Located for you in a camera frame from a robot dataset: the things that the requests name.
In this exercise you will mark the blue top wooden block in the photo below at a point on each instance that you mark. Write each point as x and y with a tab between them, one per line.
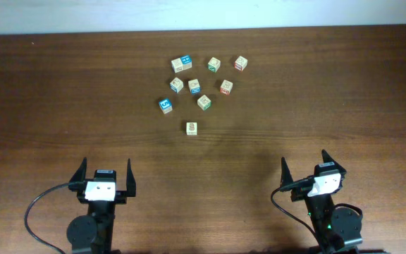
186	62

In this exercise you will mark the red label wooden block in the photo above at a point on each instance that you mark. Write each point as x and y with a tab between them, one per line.
226	87

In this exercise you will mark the green wooden block far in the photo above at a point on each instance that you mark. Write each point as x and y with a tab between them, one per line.
214	64

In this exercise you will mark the blue number five block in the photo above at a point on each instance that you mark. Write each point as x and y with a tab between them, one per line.
165	105

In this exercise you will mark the green label wooden block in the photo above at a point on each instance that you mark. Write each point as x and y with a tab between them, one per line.
204	102

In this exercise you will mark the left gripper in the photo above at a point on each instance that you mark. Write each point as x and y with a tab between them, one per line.
76	181

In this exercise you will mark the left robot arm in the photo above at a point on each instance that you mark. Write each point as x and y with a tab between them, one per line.
92	233

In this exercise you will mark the yellow letter wooden block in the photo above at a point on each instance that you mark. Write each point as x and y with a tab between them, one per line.
191	128

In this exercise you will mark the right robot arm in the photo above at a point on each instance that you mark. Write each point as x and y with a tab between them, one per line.
336	228

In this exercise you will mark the blue label wooden block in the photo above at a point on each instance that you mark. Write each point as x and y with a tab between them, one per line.
194	86

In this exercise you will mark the red wooden block far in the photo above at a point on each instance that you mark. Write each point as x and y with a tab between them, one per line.
241	63

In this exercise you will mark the blue edged wooden block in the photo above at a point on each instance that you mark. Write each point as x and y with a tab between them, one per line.
176	85

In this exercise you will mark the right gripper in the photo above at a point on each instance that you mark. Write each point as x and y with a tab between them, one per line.
299	192

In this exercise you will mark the plain wooden block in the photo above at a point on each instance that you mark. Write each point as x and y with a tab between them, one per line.
177	65

